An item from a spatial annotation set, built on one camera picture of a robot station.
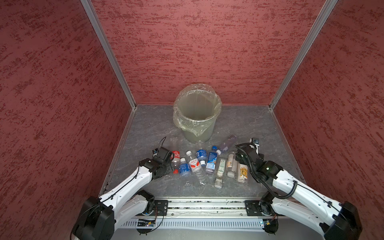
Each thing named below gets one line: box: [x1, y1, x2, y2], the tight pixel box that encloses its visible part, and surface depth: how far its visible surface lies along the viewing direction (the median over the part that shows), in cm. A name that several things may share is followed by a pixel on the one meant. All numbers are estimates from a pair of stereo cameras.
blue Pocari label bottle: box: [178, 157, 192, 184], surface depth 85 cm
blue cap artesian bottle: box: [206, 146, 218, 175], surface depth 86 cm
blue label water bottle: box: [196, 149, 208, 166], surface depth 89 cm
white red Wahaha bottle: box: [186, 150, 206, 186], surface depth 85 cm
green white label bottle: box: [214, 157, 227, 189], surface depth 84 cm
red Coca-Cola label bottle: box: [171, 150, 181, 174], surface depth 87 cm
